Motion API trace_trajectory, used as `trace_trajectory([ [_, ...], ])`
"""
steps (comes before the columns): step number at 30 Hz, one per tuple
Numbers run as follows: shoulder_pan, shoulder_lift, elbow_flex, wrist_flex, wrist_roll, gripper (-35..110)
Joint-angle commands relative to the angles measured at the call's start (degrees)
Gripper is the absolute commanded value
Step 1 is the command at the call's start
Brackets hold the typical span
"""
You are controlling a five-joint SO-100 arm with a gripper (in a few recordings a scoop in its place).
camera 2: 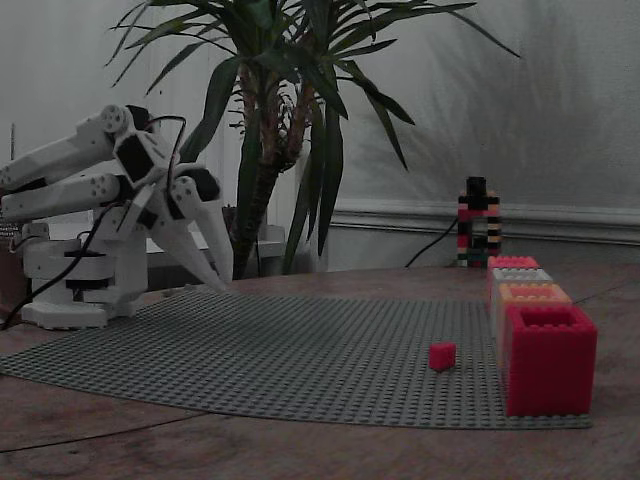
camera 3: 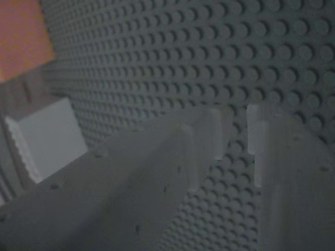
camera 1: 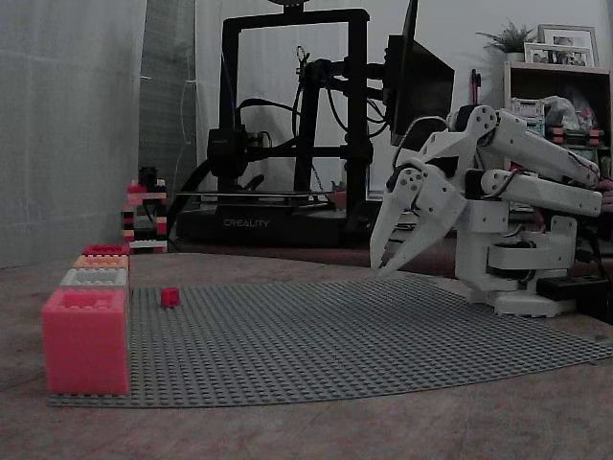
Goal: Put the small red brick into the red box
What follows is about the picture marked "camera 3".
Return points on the white box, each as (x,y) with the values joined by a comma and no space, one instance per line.
(52,130)

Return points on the grey Lego baseplate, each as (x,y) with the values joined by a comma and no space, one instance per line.
(183,52)

